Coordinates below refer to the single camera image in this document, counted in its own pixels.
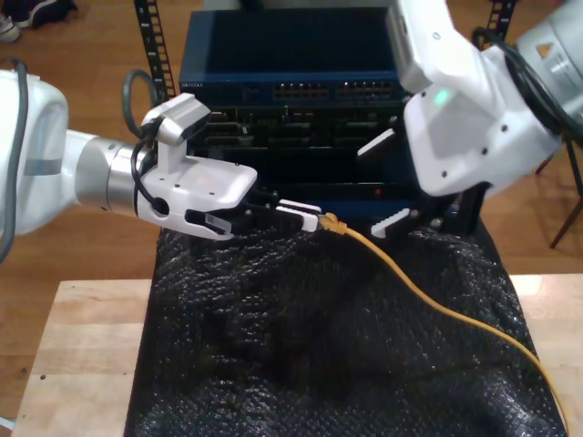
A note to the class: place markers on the blue rack base platform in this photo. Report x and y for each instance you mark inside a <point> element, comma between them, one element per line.
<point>364,207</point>

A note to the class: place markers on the black rack shelf tray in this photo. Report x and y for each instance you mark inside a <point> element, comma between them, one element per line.
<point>309,170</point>

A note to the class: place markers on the black rack server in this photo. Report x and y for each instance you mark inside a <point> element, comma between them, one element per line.
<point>296,127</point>

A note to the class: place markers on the black bubble mat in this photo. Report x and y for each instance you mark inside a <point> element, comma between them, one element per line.
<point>273,341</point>

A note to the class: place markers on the brown wooden chair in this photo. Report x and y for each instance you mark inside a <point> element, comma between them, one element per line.
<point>571,218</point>

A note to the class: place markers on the dark shoe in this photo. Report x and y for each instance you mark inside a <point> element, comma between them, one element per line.
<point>45,11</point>

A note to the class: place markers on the white sneaker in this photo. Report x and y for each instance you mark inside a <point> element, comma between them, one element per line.
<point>7,29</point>

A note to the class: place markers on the black perforated rack post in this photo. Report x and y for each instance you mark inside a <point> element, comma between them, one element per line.
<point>148,45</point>
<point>498,16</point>

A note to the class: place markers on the blue network switch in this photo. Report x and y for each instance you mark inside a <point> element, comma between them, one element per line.
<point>296,45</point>

